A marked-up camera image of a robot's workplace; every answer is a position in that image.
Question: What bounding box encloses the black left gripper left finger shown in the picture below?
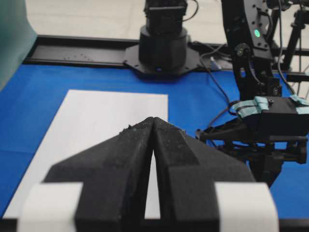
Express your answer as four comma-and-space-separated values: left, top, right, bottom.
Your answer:
16, 116, 154, 232

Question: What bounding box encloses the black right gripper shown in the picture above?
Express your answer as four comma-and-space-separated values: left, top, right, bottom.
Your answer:
196, 95, 309, 164

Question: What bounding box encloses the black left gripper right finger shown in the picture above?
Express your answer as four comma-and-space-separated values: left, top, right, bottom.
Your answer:
153, 116, 281, 232

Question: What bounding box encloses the white foam board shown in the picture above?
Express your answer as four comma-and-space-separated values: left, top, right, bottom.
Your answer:
4, 89, 168, 218

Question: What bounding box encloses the blue table mat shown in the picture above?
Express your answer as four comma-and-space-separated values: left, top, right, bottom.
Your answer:
0, 64, 309, 220

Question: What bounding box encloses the black tripod stand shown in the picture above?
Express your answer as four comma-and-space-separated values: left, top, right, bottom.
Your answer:
270, 0, 309, 73

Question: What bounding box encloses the green sheet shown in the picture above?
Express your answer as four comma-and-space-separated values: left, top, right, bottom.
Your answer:
0, 0, 37, 89

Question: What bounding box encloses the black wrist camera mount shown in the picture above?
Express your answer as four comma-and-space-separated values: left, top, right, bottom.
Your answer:
249, 153, 284, 187

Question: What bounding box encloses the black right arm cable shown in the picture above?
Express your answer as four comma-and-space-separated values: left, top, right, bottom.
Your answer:
188, 41, 242, 131

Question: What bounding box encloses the black aluminium frame rail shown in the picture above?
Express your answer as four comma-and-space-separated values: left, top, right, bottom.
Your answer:
22, 35, 309, 83

